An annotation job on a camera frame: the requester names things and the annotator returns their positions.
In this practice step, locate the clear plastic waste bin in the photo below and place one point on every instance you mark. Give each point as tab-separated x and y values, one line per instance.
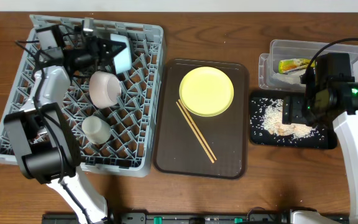
289	49

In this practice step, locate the grey plastic dish rack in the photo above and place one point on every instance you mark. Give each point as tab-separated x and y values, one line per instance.
132	120

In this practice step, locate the white plastic cup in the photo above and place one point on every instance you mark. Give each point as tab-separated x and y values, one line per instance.
96	130

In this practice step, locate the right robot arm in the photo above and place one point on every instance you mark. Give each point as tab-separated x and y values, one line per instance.
331	98

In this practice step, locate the black waste tray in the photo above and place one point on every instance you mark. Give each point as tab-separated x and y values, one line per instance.
259	100

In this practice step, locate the dark brown serving tray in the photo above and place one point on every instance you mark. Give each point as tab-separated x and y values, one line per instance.
176	148

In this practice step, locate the white napkin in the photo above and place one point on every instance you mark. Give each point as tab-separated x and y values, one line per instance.
289	82

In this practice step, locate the green orange snack wrapper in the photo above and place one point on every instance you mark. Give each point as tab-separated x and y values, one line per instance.
291	65

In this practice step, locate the wooden chopstick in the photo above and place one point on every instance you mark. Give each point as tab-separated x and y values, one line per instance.
197	129
194	130

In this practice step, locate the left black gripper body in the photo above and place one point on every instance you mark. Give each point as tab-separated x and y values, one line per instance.
101	50

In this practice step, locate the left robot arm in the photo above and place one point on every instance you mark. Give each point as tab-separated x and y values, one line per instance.
43	142

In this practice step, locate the rice food waste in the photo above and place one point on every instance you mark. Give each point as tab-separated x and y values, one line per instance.
273	123

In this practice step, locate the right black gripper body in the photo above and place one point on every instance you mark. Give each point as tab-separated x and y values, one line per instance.
299	111

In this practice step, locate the light blue bowl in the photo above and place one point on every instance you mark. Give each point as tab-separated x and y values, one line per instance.
123	60

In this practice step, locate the yellow round plate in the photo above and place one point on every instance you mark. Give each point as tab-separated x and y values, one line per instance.
206	91

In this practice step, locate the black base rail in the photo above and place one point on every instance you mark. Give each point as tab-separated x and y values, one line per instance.
141	218

